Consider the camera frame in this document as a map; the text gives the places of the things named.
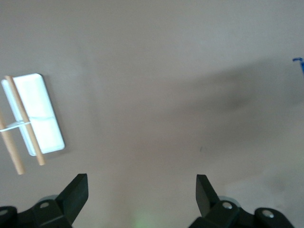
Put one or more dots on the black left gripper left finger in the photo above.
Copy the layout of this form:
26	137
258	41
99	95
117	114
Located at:
69	199

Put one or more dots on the brown table cover mat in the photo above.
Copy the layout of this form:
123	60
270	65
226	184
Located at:
152	71

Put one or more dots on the white rack with wooden rods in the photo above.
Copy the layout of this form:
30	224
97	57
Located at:
38	107

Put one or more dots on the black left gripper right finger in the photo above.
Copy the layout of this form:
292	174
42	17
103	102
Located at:
206	202

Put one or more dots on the blue microfibre towel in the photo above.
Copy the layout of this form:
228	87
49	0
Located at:
302	66

